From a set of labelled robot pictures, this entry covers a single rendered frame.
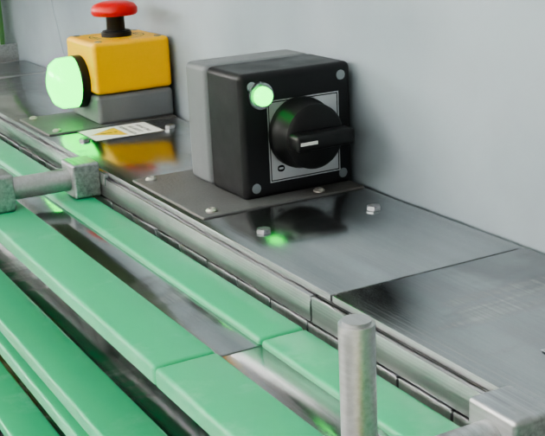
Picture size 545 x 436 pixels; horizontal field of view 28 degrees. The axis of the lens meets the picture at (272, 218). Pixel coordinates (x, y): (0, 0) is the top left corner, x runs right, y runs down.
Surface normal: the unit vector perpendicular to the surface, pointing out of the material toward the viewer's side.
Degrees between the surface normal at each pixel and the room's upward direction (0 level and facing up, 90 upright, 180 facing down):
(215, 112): 0
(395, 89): 0
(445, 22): 0
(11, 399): 90
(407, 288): 90
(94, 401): 90
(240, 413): 90
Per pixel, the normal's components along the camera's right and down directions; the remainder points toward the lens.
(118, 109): 0.48, 0.23
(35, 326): -0.04, -0.95
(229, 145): -0.87, 0.18
